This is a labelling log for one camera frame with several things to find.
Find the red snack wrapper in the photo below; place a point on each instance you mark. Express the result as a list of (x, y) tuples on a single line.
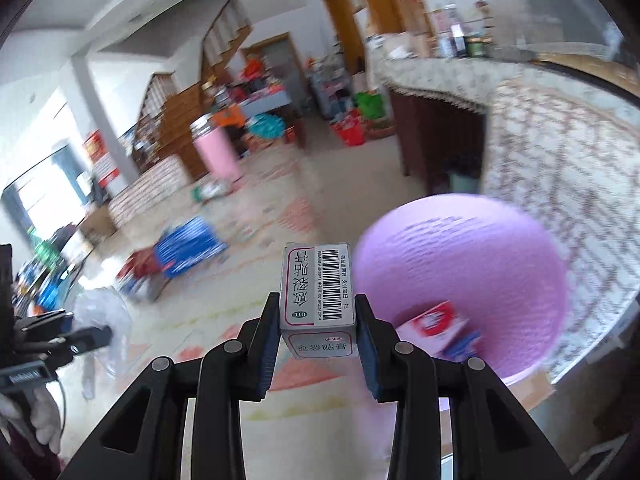
[(145, 262)]

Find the red wall calendar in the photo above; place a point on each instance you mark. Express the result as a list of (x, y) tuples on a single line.
[(102, 160)]

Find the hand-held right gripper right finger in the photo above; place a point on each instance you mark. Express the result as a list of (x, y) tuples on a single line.
[(372, 360)]

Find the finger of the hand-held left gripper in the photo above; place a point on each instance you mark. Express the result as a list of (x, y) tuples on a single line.
[(92, 338)]

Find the patterned chair back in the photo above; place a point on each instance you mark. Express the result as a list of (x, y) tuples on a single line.
[(575, 185)]

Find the woven patterned chair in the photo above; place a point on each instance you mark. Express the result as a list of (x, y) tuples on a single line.
[(150, 190)]

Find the green cap plastic bottle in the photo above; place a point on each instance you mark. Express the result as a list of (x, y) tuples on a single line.
[(212, 191)]

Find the person's left forearm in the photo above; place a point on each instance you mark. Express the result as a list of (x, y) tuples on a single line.
[(30, 460)]

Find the purple plastic basket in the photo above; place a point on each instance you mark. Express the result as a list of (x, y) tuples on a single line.
[(450, 250)]

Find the leaf print tablecloth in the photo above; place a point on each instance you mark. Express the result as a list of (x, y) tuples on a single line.
[(435, 72)]

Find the blue carton box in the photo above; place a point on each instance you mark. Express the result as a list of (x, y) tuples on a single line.
[(187, 247)]

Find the window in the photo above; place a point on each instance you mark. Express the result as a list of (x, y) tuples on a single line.
[(35, 195)]

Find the pink thermos bottle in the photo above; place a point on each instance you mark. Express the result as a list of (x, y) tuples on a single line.
[(217, 155)]

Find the metal rack shelf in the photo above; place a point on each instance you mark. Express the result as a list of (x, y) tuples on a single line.
[(327, 90)]

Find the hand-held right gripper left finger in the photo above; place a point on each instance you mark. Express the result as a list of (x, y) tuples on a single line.
[(267, 350)]

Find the white tissue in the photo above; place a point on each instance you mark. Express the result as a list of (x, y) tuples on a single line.
[(400, 51)]

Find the wooden staircase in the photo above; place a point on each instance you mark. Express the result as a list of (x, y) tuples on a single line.
[(175, 105)]

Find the green bag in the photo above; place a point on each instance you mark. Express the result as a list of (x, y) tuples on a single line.
[(370, 105)]

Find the person's left hand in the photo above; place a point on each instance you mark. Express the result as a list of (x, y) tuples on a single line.
[(42, 415)]

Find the dark wooden table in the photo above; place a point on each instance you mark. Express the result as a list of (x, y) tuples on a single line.
[(430, 135)]

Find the clear plastic bag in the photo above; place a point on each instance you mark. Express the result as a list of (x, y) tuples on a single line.
[(107, 310)]

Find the packets inside basket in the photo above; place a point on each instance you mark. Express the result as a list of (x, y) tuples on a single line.
[(432, 322)]

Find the wooden door frame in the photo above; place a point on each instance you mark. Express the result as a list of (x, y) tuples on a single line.
[(340, 20)]

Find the grey glass door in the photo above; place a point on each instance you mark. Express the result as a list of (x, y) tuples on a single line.
[(277, 52)]

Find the mesh food cover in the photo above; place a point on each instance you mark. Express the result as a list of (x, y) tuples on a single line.
[(550, 10)]

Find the teal cloth bag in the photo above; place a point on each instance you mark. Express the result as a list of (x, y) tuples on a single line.
[(266, 126)]

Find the grey medicine box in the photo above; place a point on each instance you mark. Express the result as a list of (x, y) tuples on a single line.
[(315, 285)]

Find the checkered cloth table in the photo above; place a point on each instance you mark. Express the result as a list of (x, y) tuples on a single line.
[(265, 102)]

